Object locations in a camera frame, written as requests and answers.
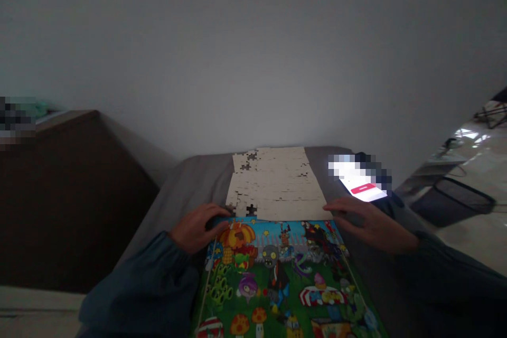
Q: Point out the person's right hand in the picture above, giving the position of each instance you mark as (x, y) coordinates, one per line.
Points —
(378, 231)

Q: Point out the person's left hand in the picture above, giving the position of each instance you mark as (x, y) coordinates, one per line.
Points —
(194, 227)

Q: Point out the smartphone with lit screen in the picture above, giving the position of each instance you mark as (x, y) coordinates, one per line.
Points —
(366, 189)

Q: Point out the grey bed sheet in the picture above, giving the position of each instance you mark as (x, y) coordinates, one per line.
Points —
(190, 183)

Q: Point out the white assembled jigsaw puzzle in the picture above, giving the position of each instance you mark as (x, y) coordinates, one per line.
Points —
(273, 185)

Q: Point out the colourful cartoon picture sheet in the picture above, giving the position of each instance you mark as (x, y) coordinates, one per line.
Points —
(277, 278)

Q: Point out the dark brown wooden cabinet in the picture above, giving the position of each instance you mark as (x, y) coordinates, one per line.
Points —
(75, 199)

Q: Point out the green crumpled object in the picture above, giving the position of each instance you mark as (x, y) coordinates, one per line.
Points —
(41, 108)

